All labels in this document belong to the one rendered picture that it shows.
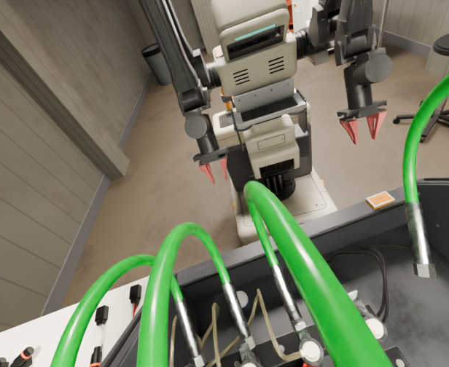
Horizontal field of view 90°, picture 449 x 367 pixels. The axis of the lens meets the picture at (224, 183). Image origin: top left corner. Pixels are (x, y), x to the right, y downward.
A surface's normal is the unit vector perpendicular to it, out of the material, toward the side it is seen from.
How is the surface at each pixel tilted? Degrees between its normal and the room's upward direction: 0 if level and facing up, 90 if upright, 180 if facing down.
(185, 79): 90
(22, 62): 90
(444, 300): 0
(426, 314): 0
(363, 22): 90
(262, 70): 98
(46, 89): 90
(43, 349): 0
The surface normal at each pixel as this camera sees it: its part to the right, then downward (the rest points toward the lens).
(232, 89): 0.12, 0.78
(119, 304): -0.29, -0.67
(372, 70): -0.05, 0.31
